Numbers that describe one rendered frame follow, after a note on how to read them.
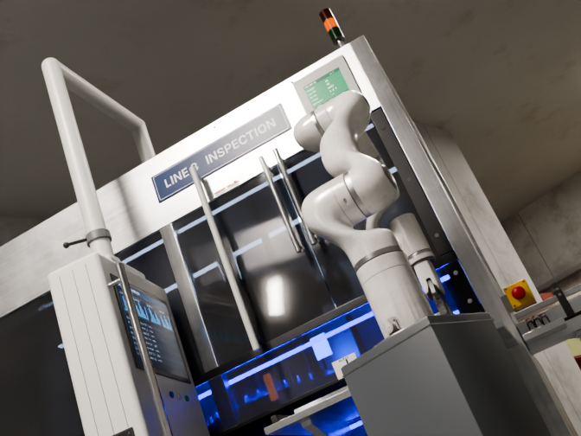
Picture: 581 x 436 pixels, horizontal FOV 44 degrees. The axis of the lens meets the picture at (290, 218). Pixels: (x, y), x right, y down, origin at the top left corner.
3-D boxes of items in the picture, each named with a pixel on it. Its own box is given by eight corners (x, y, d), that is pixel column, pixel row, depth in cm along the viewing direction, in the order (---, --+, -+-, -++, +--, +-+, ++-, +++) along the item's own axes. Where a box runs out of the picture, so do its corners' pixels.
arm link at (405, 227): (399, 260, 213) (427, 246, 210) (381, 222, 218) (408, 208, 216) (407, 266, 220) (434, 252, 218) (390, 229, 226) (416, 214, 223)
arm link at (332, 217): (396, 246, 155) (354, 157, 165) (323, 284, 160) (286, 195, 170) (411, 257, 166) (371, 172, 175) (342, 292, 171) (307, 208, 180)
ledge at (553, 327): (528, 346, 227) (526, 341, 227) (567, 329, 224) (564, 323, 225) (525, 341, 214) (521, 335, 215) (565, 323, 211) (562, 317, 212)
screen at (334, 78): (312, 128, 262) (292, 84, 270) (365, 99, 257) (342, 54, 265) (311, 127, 261) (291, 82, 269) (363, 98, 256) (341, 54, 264)
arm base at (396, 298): (423, 320, 142) (386, 240, 150) (357, 361, 153) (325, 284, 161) (471, 317, 156) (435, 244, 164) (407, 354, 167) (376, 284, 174)
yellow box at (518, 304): (515, 312, 224) (505, 292, 227) (537, 303, 222) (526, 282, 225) (513, 309, 217) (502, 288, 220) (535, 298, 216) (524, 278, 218)
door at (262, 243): (220, 366, 252) (173, 223, 275) (336, 309, 241) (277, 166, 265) (220, 366, 251) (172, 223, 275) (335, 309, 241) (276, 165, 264)
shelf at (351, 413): (324, 435, 237) (322, 429, 238) (520, 347, 222) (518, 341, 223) (265, 435, 195) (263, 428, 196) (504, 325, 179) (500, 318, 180)
